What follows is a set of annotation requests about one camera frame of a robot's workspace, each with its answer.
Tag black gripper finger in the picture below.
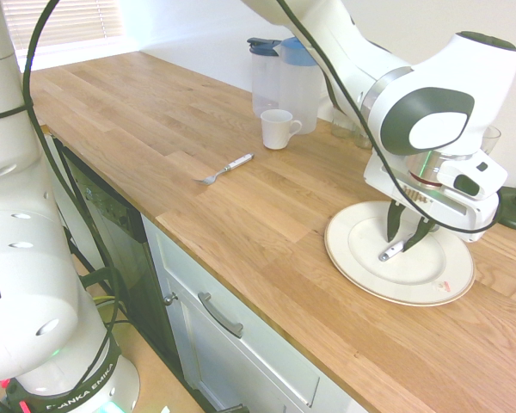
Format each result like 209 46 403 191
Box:
402 216 436 253
385 199 409 243

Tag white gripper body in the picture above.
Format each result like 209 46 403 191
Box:
363 152 501 244

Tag white-handled metal spoon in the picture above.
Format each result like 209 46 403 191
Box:
378 240 408 262

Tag round cream plate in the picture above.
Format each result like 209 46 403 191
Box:
324 200 476 307

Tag clear drinking glass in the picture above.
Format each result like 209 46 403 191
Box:
353 120 375 150
480 125 502 154
330 104 356 139

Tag white ceramic cup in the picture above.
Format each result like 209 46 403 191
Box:
260 108 304 151

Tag clear pitcher light blue lid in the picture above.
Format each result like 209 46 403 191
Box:
276 36 322 136

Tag white cabinet drawer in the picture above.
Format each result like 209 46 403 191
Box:
153 231 324 409

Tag clear pitcher dark blue lid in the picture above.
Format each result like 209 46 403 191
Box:
246 37 283 120

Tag black dishwasher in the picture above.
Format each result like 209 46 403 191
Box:
46 133 182 376

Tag white window blinds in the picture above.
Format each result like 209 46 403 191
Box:
0 0 126 73

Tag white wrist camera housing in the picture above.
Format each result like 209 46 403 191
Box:
438 150 509 202

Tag white-handled metal fork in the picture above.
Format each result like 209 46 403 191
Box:
193 152 255 187

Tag grey metal drawer handle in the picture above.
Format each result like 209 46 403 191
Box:
197 291 245 339

